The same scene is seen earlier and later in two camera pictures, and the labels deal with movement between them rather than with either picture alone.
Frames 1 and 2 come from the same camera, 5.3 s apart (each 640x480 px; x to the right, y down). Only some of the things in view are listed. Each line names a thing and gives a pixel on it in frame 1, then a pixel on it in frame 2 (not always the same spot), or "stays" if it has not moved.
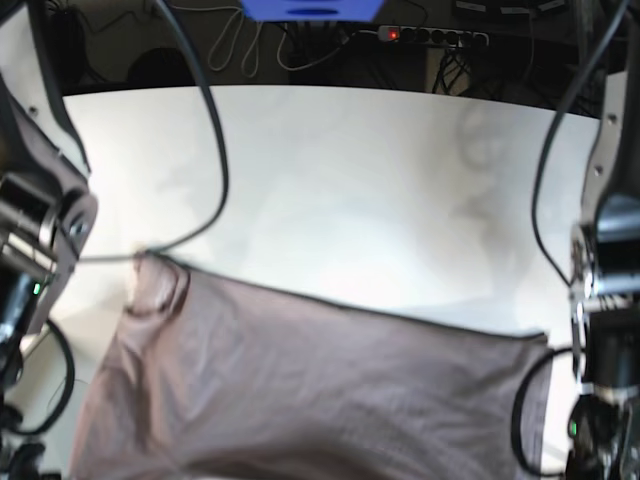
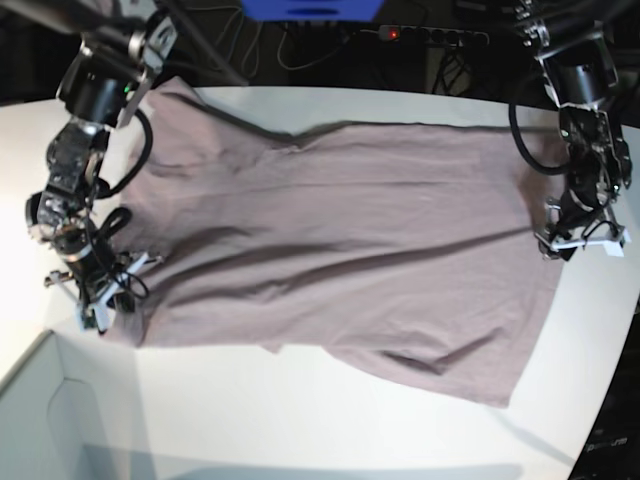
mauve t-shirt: x=209 y=378 → x=413 y=242
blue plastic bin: x=306 y=11 stays
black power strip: x=466 y=38 stays
